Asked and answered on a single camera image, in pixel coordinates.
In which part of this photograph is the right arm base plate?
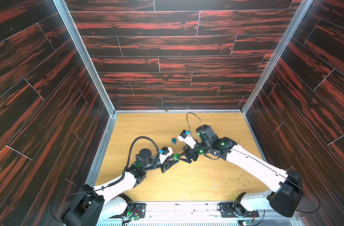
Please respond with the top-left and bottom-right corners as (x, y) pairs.
(217, 202), (259, 218)

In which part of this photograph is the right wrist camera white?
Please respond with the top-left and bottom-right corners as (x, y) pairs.
(178, 130), (197, 148)

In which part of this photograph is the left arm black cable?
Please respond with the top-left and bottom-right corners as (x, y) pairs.
(123, 136), (160, 181)

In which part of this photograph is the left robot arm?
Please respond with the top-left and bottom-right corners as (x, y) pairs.
(60, 147), (179, 226)

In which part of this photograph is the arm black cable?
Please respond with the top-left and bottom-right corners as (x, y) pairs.
(186, 112), (321, 226)
(123, 136), (160, 181)

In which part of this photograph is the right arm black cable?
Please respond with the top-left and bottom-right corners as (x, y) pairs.
(186, 112), (321, 226)

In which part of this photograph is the front aluminium rail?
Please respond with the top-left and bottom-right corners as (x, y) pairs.
(97, 201), (305, 226)

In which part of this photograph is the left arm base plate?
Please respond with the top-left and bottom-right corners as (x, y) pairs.
(110, 202), (146, 220)

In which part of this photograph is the green paint jar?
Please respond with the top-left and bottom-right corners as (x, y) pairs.
(173, 153), (179, 161)

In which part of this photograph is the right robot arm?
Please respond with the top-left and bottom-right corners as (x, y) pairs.
(178, 125), (303, 218)

